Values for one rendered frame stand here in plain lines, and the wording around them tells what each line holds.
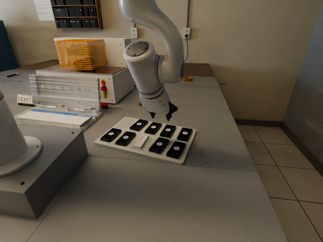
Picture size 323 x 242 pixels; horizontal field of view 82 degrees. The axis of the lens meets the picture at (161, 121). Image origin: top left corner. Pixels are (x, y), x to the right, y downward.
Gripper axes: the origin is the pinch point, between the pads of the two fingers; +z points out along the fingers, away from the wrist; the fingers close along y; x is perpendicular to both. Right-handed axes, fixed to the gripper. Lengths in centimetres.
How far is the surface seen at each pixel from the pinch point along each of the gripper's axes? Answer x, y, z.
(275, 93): 160, 86, 165
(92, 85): 14.8, -46.1, 6.5
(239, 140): 4.6, 32.0, 19.8
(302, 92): 151, 111, 149
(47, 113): -4, -69, 12
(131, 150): -15.2, -9.0, 5.9
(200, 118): 18.1, 12.0, 28.5
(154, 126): 2.1, -7.5, 15.7
